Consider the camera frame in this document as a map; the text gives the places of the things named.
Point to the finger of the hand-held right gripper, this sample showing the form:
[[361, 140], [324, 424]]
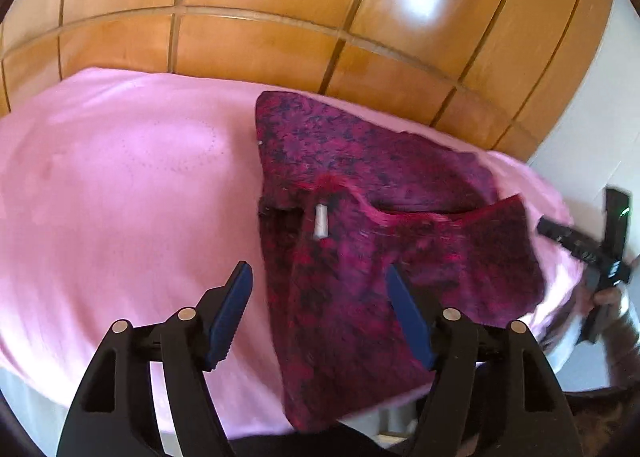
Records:
[[562, 236]]

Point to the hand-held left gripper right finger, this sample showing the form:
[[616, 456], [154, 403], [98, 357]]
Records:
[[410, 317]]

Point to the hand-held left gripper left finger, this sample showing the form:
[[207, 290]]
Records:
[[230, 317]]

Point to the dark red knitted sweater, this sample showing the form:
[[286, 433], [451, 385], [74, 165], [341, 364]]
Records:
[[375, 172]]

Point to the person's right forearm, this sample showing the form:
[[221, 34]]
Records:
[[624, 347]]

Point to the person's right hand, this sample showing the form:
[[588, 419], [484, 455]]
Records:
[[611, 301]]

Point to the pink bed sheet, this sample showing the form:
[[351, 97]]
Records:
[[125, 187]]

